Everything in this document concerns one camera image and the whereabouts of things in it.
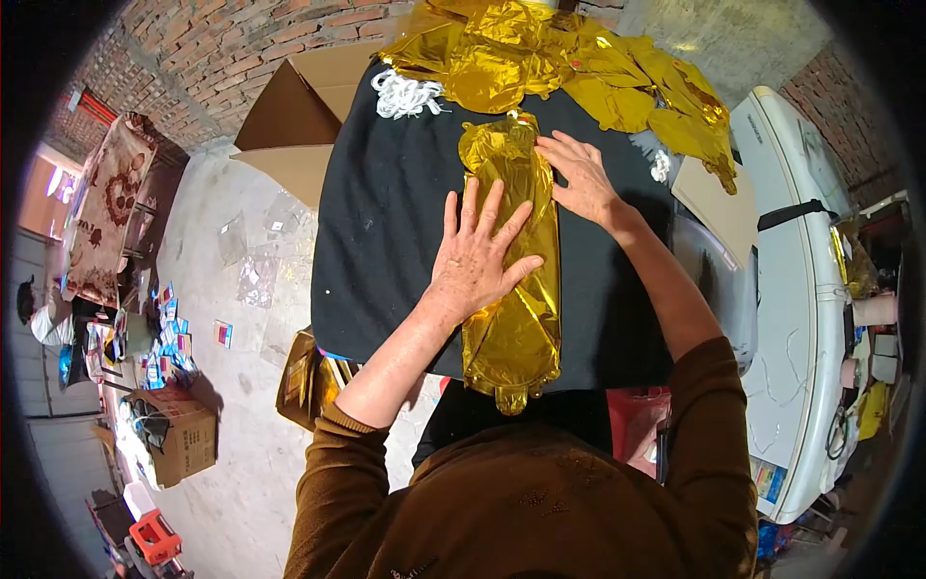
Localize person's right hand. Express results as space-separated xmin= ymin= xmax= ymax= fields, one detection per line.
xmin=534 ymin=130 xmax=630 ymax=233

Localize person's left hand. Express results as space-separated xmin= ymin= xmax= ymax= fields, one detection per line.
xmin=423 ymin=177 xmax=545 ymax=324

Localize person's left thumb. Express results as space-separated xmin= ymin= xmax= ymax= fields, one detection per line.
xmin=505 ymin=255 xmax=545 ymax=294

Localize person's right thumb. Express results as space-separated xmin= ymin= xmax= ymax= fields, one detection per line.
xmin=551 ymin=170 xmax=580 ymax=212

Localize person's right middle finger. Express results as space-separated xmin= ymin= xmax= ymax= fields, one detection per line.
xmin=551 ymin=130 xmax=599 ymax=157

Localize person's left index finger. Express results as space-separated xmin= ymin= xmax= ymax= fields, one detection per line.
xmin=495 ymin=201 xmax=535 ymax=248

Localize person's left ring finger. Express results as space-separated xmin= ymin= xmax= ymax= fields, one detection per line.
xmin=459 ymin=177 xmax=480 ymax=236

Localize person's left little finger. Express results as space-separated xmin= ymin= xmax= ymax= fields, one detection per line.
xmin=442 ymin=190 xmax=461 ymax=248

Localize person's left middle finger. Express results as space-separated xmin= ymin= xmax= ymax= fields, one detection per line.
xmin=477 ymin=179 xmax=505 ymax=236

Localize person's right index finger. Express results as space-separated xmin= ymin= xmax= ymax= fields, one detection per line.
xmin=534 ymin=138 xmax=577 ymax=172

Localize gold foil balloon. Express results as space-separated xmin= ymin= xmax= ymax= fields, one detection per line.
xmin=458 ymin=112 xmax=564 ymax=417

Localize black table cloth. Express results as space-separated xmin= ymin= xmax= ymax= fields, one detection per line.
xmin=311 ymin=58 xmax=757 ymax=392

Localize pile of gold foil balloons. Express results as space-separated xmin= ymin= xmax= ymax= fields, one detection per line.
xmin=376 ymin=0 xmax=739 ymax=196

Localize flat cardboard sheet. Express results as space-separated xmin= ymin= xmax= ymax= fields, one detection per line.
xmin=671 ymin=155 xmax=761 ymax=269

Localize open empty cardboard box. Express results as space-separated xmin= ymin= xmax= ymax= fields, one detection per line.
xmin=230 ymin=40 xmax=384 ymax=211

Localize red plastic stool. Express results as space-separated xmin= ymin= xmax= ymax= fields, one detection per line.
xmin=606 ymin=387 xmax=674 ymax=479

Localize stack of clear plastic bags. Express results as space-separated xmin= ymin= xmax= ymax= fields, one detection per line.
xmin=673 ymin=213 xmax=759 ymax=373

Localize clear plastic sheets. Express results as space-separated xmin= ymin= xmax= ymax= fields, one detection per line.
xmin=217 ymin=206 xmax=319 ymax=312

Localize person's body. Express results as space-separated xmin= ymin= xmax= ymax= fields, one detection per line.
xmin=284 ymin=336 xmax=759 ymax=579

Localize white chest freezer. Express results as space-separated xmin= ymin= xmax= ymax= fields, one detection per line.
xmin=731 ymin=85 xmax=862 ymax=525

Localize pile of blue red packets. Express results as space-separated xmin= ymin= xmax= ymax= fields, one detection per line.
xmin=137 ymin=282 xmax=198 ymax=386

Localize cluttered shelf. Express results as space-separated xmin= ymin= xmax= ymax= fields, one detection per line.
xmin=831 ymin=192 xmax=914 ymax=464

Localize table with patterned cloth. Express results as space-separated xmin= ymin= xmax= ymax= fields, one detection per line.
xmin=61 ymin=112 xmax=159 ymax=308

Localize printed cardboard box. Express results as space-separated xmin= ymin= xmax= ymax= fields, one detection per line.
xmin=119 ymin=387 xmax=219 ymax=491

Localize orange plastic stool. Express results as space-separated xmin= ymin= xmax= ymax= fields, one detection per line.
xmin=129 ymin=509 xmax=183 ymax=567

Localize large white string bundle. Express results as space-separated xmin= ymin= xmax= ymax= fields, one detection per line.
xmin=370 ymin=69 xmax=451 ymax=120

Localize black strap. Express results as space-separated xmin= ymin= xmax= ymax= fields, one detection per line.
xmin=757 ymin=199 xmax=840 ymax=233

